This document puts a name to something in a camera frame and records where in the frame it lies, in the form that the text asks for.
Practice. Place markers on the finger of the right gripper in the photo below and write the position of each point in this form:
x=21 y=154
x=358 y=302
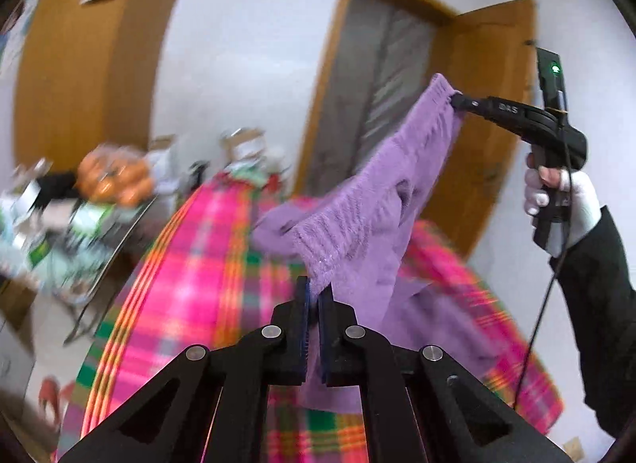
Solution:
x=509 y=115

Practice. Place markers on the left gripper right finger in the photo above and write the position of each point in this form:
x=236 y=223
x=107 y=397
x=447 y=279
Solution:
x=421 y=406

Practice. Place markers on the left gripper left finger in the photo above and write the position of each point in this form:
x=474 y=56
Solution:
x=208 y=405

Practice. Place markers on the purple knit sweater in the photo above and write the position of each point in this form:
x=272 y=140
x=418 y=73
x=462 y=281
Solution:
x=354 y=239

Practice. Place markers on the right forearm black sleeve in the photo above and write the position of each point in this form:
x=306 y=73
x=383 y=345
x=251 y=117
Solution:
x=595 y=281

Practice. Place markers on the folding side table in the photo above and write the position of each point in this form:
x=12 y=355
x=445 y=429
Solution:
x=76 y=267

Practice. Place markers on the right hand white glove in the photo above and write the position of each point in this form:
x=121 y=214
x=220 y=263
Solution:
x=563 y=205

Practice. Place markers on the wooden door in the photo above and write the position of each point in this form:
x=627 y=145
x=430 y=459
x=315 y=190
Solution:
x=485 y=52

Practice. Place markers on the plastic covered doorway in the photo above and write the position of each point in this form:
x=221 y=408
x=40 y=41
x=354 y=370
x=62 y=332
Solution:
x=377 y=75

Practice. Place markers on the bag of oranges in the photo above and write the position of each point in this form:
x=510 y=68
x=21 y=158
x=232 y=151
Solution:
x=114 y=174

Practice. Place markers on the cardboard box with label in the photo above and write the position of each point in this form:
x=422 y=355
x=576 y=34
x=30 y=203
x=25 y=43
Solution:
x=243 y=144

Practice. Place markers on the wooden wardrobe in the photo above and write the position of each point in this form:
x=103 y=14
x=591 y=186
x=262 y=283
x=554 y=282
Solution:
x=86 y=77

